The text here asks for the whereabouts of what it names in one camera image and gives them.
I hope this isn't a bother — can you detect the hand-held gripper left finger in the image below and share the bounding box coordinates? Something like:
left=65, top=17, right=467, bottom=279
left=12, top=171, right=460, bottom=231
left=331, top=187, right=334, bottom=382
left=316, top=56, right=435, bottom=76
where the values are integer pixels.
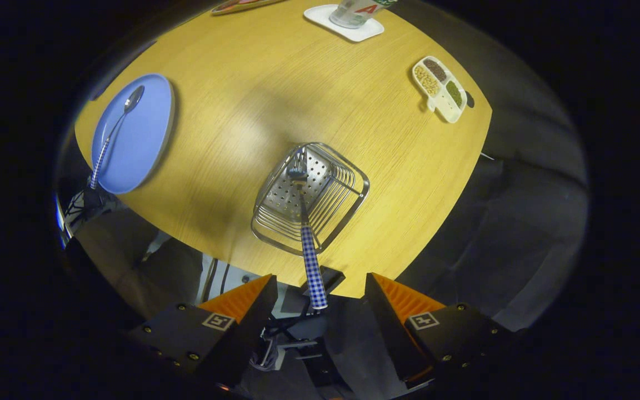
left=128, top=274, right=279, bottom=389

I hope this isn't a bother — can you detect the black cable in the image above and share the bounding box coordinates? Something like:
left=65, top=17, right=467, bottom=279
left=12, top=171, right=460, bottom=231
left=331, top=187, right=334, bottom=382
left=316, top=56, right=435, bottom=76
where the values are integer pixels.
left=202, top=258, right=218, bottom=304

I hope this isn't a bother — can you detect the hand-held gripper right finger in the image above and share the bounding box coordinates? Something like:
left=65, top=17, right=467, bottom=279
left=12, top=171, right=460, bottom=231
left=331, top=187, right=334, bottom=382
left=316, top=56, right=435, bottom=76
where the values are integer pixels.
left=364, top=272, right=516, bottom=389

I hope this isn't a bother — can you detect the blue plate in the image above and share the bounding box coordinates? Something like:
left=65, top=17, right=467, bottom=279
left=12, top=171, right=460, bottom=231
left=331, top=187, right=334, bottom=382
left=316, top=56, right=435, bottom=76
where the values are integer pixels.
left=91, top=73, right=176, bottom=195

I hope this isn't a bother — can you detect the white sectioned dish with beans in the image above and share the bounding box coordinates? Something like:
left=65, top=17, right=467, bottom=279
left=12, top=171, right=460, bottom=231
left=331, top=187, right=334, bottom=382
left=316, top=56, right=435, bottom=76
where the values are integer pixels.
left=412, top=56, right=468, bottom=124

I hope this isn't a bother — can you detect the fork with blue checked handle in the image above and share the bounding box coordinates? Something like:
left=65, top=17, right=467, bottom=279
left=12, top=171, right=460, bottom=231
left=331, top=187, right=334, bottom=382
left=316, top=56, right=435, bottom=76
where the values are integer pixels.
left=287, top=164, right=329, bottom=311

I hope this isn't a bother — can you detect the metal wire basket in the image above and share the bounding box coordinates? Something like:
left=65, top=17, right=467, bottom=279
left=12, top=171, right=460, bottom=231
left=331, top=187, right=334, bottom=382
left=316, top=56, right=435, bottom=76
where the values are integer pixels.
left=251, top=142, right=371, bottom=256

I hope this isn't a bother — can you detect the patterned plate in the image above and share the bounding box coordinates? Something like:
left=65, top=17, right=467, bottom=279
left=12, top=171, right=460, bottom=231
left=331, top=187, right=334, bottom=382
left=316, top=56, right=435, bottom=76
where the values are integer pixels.
left=211, top=0, right=287, bottom=16

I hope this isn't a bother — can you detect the white square coaster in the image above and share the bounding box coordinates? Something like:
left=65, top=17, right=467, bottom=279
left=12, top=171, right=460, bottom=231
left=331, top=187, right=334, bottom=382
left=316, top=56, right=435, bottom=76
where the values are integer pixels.
left=303, top=4, right=385, bottom=43

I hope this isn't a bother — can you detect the white plastic bottle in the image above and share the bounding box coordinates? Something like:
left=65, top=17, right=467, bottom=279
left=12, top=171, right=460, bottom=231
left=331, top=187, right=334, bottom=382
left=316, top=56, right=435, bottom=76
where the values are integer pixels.
left=329, top=0, right=398, bottom=29

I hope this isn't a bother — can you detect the spoon with blue checked handle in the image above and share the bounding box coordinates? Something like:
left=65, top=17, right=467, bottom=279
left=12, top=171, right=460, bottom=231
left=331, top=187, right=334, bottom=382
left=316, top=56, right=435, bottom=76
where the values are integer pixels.
left=89, top=85, right=146, bottom=191

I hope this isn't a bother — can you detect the black backdrop cloth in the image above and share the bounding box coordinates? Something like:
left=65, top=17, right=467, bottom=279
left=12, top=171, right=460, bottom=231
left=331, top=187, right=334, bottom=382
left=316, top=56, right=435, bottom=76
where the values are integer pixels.
left=392, top=33, right=590, bottom=334

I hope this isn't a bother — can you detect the black table clamp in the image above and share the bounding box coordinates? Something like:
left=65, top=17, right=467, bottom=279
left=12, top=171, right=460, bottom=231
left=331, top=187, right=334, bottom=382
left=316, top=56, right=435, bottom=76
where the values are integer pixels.
left=301, top=266, right=346, bottom=299

